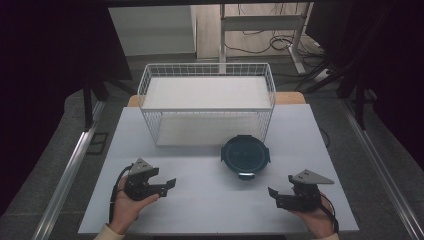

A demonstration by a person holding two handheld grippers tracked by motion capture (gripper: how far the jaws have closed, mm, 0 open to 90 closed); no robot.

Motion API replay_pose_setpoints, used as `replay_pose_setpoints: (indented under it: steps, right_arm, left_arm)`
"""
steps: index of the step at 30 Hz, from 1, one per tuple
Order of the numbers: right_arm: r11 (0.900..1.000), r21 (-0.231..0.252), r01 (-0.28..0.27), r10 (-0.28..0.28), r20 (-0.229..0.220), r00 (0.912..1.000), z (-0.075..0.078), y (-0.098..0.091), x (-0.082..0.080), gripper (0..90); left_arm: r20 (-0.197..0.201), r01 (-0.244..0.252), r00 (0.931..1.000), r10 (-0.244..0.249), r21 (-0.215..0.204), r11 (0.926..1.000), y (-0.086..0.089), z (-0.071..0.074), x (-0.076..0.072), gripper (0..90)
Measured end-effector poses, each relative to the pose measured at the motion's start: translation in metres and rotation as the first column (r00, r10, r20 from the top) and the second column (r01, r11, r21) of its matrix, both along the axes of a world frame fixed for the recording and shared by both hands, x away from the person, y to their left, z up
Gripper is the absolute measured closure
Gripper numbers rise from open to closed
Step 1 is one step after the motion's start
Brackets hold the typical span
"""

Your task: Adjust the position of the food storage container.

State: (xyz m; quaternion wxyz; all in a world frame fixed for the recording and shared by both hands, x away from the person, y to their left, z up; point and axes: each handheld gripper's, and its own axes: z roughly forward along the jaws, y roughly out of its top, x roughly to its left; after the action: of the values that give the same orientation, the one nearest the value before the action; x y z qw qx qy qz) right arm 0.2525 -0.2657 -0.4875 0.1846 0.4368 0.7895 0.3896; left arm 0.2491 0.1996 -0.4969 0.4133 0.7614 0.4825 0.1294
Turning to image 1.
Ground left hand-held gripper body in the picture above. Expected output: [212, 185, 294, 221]
[124, 157, 168, 202]

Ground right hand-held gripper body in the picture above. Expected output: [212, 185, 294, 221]
[276, 169, 335, 212]

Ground dark teal round lidded container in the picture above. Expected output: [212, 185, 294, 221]
[220, 134, 272, 181]

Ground white wire shelf rack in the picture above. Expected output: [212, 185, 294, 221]
[136, 62, 277, 148]

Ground person's left hand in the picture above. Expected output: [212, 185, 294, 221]
[109, 175, 161, 235]

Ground person's right hand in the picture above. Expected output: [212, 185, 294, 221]
[289, 194, 336, 239]

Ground white table cover board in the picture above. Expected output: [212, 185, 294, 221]
[77, 103, 360, 235]

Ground black metal stand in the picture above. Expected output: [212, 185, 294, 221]
[82, 74, 138, 132]
[294, 59, 379, 131]

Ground white power strip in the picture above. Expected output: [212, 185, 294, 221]
[312, 67, 332, 83]

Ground white panel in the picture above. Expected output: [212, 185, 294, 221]
[107, 4, 197, 57]

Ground black curtain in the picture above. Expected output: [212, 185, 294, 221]
[0, 0, 134, 216]
[304, 0, 424, 161]

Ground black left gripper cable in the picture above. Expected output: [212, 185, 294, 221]
[108, 164, 135, 224]

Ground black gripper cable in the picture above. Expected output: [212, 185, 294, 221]
[108, 164, 135, 224]
[318, 192, 340, 235]

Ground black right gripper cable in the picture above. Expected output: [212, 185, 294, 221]
[318, 192, 340, 235]

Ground black floor frame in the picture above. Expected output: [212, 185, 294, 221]
[87, 132, 110, 156]

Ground aluminium floor rail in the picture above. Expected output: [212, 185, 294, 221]
[31, 101, 107, 240]
[339, 99, 424, 240]

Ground black floor cables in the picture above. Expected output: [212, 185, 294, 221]
[223, 29, 329, 69]

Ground white metal desk frame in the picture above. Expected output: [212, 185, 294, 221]
[218, 2, 315, 75]

